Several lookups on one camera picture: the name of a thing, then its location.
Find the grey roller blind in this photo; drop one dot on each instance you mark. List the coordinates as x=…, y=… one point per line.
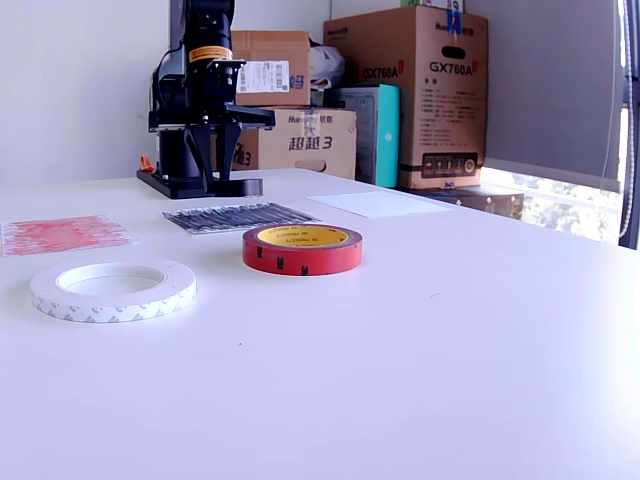
x=550, y=75

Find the white plastic bag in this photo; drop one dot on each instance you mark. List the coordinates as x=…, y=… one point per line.
x=327, y=62

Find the red scribbled paper sheet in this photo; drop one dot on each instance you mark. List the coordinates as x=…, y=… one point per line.
x=65, y=235

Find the black scribbled paper sheet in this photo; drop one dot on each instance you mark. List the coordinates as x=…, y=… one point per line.
x=240, y=217

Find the tall GX760A cardboard box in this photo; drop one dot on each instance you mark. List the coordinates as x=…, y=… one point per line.
x=400, y=45

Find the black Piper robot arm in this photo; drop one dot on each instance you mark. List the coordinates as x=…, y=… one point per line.
x=170, y=150

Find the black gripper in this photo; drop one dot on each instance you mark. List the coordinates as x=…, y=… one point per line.
x=260, y=119

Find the small labelled cardboard box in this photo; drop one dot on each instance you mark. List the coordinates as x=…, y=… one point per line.
x=280, y=50

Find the green box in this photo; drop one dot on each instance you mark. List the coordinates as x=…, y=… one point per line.
x=416, y=3

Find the blank white paper sheet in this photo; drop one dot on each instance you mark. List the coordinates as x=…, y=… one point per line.
x=380, y=204

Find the cardboard box blue print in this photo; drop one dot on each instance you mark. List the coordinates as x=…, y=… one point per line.
x=310, y=165

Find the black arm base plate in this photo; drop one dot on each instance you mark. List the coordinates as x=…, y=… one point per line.
x=170, y=187

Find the dark window frame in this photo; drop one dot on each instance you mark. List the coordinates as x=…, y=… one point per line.
x=634, y=175

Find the orange clamp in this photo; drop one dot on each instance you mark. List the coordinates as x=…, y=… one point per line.
x=145, y=162

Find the teal sided box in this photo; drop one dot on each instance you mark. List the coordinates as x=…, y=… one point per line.
x=390, y=135

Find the red tape roll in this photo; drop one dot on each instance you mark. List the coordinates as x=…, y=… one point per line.
x=300, y=260

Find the white tape roll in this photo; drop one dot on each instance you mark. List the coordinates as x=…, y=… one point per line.
x=115, y=307

